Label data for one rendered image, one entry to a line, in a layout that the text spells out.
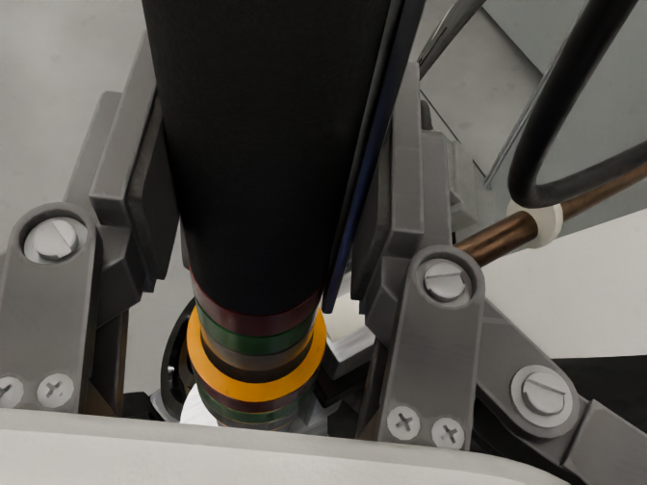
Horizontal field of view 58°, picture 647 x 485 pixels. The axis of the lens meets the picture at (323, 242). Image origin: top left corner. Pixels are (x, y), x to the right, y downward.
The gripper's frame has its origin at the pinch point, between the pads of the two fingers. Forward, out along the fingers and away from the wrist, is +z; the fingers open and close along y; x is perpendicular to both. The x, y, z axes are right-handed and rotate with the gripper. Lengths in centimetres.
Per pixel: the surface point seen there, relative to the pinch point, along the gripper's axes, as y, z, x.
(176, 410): -6.6, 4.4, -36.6
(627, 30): 70, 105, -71
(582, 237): 30, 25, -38
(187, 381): -6.2, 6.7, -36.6
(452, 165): 18, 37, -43
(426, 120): 16, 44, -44
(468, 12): 11.1, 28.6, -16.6
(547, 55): 96, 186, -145
